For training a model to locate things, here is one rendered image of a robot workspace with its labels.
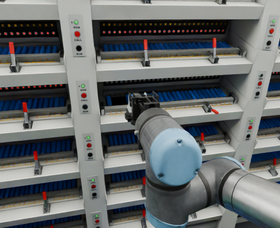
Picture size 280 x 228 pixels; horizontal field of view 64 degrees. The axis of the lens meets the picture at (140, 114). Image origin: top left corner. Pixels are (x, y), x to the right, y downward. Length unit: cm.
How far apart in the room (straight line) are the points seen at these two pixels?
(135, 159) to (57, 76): 46
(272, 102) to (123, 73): 70
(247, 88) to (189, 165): 67
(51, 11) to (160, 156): 56
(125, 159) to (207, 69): 49
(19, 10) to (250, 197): 75
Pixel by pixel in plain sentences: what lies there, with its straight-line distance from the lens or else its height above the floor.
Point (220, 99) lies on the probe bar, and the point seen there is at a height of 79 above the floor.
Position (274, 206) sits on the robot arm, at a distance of 44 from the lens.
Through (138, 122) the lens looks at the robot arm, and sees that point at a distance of 49.
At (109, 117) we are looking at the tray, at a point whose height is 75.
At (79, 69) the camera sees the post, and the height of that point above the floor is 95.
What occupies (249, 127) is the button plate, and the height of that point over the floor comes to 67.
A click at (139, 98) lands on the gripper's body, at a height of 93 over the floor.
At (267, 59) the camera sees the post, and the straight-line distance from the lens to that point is 103.
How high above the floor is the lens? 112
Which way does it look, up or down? 24 degrees down
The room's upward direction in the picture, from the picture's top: straight up
